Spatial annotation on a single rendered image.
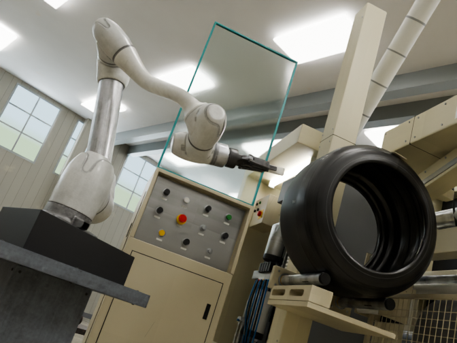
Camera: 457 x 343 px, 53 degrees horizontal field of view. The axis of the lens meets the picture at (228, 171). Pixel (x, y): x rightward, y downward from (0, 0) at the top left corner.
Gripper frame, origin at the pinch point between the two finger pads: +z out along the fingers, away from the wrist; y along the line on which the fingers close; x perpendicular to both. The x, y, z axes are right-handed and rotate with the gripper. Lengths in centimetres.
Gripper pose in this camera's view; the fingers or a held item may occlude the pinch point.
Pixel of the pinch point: (275, 169)
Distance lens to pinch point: 176.6
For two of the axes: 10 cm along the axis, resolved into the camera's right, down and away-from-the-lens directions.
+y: -3.1, 2.4, 9.2
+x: -1.6, 9.4, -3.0
